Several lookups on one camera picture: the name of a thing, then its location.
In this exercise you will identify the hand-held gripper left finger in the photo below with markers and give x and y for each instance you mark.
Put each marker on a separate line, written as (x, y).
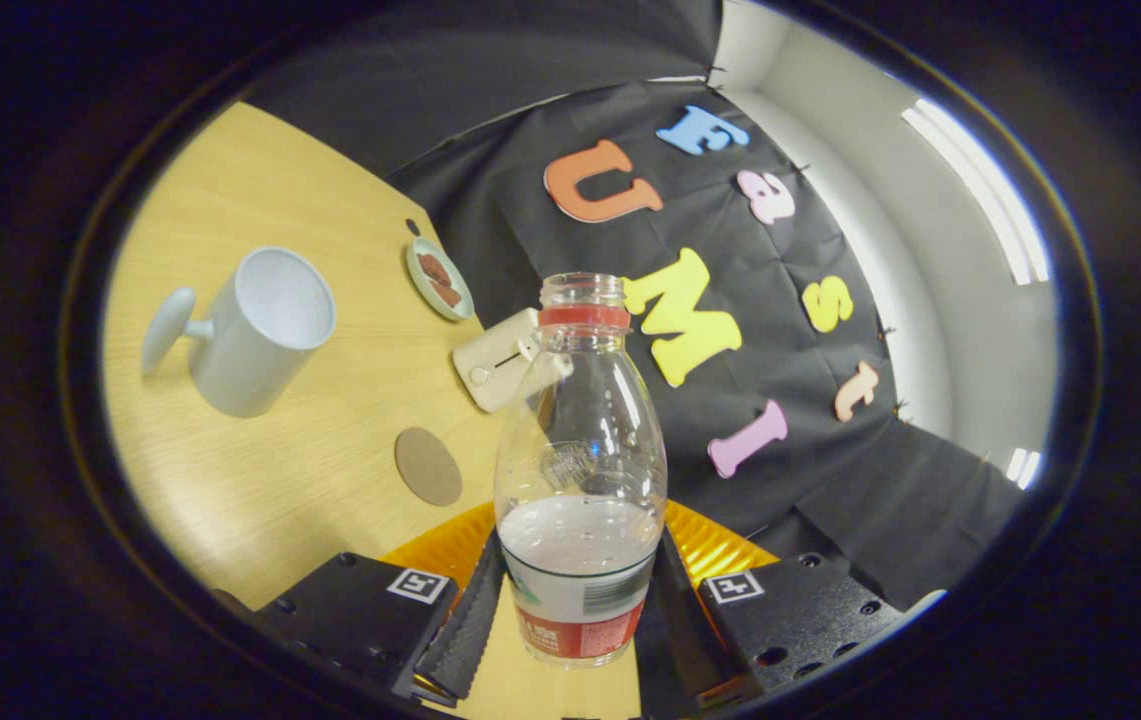
(470, 625)

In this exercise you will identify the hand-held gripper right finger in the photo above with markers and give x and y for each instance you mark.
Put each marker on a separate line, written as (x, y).
(675, 640)

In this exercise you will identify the round brown coaster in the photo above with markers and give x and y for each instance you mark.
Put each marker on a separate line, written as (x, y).
(428, 467)

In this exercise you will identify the clear plastic juice bottle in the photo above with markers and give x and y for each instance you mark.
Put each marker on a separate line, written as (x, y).
(580, 420)

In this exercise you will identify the white cup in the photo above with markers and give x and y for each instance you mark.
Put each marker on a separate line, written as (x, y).
(250, 350)

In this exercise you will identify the wooden table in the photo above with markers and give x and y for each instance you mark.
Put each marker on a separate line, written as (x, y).
(260, 480)

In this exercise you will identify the white toaster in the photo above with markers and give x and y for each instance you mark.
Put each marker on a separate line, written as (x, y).
(490, 365)

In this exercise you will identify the brown meat piece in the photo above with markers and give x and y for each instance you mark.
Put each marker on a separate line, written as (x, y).
(434, 268)
(446, 294)

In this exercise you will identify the pale green plate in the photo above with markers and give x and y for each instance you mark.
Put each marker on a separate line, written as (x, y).
(420, 280)

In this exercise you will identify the small ceiling light panel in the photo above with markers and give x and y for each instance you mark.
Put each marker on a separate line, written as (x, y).
(1023, 468)

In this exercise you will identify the long ceiling light panel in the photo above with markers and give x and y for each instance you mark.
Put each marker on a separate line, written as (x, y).
(980, 190)

